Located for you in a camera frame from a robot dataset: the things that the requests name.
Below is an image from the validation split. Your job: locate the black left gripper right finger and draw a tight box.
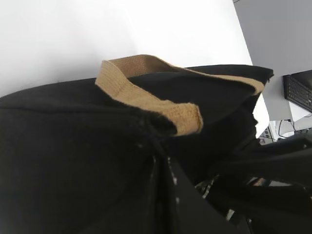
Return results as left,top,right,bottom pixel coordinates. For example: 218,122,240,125
196,136,312,234

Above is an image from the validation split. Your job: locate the black computer keyboard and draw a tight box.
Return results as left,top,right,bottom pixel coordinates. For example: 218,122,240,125
283,70,312,112

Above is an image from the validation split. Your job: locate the black canvas tote bag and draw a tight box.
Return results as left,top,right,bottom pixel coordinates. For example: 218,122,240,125
0,55,273,234

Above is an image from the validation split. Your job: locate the black cable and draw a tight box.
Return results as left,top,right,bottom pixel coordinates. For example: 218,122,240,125
277,119,295,141

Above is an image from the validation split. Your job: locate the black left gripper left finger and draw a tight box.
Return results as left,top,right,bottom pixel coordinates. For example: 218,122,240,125
151,157,241,234

